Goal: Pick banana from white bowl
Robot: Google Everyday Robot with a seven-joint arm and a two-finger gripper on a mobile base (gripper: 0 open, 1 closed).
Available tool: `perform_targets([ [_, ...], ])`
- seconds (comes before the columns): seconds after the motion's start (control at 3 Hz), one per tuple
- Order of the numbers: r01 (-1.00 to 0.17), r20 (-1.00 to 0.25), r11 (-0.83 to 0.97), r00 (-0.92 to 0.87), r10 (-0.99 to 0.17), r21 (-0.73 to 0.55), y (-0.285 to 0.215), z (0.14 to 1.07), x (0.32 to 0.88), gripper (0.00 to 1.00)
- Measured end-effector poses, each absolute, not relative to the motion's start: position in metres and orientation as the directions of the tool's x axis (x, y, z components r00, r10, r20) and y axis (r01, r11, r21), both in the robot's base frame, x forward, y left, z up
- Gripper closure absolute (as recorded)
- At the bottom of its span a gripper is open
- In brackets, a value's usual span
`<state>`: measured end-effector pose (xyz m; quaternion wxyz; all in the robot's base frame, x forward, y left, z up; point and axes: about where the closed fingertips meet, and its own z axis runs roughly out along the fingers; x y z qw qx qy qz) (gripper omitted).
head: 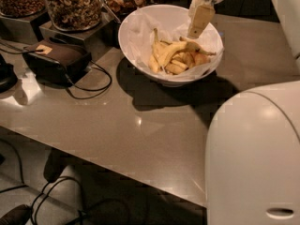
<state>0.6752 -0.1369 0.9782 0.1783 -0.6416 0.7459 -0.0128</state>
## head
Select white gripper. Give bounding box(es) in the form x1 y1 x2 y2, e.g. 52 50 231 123
187 0 224 38

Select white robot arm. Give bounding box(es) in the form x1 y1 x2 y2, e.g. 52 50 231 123
205 81 300 225

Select white ceramic bowl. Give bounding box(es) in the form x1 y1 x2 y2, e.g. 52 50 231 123
117 4 225 88

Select yellow banana lower pile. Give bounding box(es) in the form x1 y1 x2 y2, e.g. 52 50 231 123
165 59 188 75

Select yellow banana left upright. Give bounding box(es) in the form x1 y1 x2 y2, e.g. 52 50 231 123
148 28 161 73

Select white paper bowl liner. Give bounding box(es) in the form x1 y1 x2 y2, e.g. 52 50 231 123
127 10 225 82

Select grey metal jar stand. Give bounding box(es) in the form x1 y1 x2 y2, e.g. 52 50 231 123
0 11 117 60

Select glass jar of mixed nuts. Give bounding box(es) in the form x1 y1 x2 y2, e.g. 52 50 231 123
45 0 101 32

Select dark brown box device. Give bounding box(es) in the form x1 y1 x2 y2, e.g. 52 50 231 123
22 37 92 87

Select glass jar of brown nuts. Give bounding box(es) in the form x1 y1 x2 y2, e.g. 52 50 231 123
0 0 45 18

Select black round object left edge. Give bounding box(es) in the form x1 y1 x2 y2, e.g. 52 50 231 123
0 54 18 93

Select metal scoop handle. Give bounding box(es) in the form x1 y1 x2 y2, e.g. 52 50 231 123
102 2 121 24

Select black cable on table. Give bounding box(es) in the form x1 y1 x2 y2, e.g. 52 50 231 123
0 37 113 100

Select black floor cables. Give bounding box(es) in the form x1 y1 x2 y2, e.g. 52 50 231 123
0 138 92 225

